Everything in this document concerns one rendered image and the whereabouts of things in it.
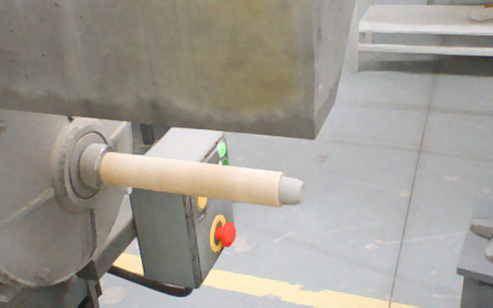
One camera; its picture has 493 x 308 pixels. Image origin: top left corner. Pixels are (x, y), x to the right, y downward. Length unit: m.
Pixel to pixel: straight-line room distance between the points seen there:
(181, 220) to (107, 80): 0.52
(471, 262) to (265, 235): 1.36
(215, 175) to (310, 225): 2.12
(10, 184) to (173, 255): 0.41
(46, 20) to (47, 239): 0.29
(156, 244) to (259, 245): 1.64
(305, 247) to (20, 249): 2.01
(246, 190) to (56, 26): 0.24
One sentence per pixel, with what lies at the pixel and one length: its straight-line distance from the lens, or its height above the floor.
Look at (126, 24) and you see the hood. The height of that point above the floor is 1.45.
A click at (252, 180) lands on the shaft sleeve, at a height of 1.26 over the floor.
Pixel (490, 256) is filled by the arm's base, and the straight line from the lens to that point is 1.37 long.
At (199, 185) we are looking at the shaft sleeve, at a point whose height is 1.25.
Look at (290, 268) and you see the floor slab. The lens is 2.41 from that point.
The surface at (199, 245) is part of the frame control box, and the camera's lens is 0.89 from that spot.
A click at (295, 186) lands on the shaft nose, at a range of 0.52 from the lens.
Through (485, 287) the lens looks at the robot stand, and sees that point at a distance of 1.38.
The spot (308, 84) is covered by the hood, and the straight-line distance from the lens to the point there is 0.30.
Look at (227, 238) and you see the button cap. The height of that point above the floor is 0.98.
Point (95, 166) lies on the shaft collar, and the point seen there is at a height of 1.26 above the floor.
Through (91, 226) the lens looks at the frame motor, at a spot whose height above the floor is 1.18.
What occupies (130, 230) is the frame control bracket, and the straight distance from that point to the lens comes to 0.91.
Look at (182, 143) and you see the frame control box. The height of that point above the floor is 1.12.
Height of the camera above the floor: 1.53
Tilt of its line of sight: 29 degrees down
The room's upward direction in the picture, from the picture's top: 4 degrees counter-clockwise
